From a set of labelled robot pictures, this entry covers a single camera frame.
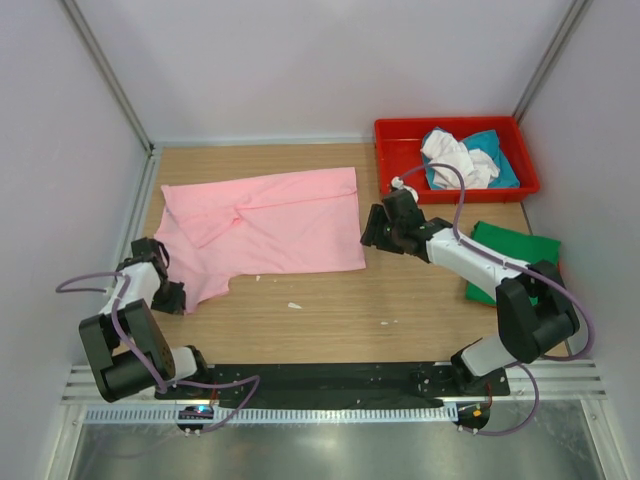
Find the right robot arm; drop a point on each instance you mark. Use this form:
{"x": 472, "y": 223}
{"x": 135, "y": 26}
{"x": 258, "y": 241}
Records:
{"x": 535, "y": 312}

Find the red plastic bin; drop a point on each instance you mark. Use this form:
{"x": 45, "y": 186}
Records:
{"x": 398, "y": 142}

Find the green folded t-shirt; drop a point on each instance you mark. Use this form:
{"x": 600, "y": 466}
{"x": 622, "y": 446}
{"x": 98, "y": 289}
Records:
{"x": 530, "y": 248}

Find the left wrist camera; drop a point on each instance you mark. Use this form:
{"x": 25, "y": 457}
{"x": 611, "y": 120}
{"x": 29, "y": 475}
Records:
{"x": 147, "y": 250}

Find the aluminium frame rail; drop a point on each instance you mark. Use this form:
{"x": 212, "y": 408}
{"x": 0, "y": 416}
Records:
{"x": 574, "y": 380}

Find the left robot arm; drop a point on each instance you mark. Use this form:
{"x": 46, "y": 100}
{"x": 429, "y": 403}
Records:
{"x": 125, "y": 348}

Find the pink t-shirt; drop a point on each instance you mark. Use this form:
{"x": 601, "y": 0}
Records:
{"x": 291, "y": 223}

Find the white crumpled t-shirt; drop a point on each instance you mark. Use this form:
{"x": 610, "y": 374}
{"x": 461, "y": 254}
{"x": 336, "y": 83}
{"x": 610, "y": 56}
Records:
{"x": 454, "y": 159}

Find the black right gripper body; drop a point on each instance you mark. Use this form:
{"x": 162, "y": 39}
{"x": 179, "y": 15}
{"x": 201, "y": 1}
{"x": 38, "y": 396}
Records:
{"x": 376, "y": 230}

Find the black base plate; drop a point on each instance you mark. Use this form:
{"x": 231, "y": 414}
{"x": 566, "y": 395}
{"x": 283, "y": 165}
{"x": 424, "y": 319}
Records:
{"x": 303, "y": 384}

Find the white slotted cable duct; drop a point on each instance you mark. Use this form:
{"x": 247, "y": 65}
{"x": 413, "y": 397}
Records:
{"x": 193, "y": 414}

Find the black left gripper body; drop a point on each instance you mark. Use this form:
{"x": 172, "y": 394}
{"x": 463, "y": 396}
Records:
{"x": 170, "y": 298}

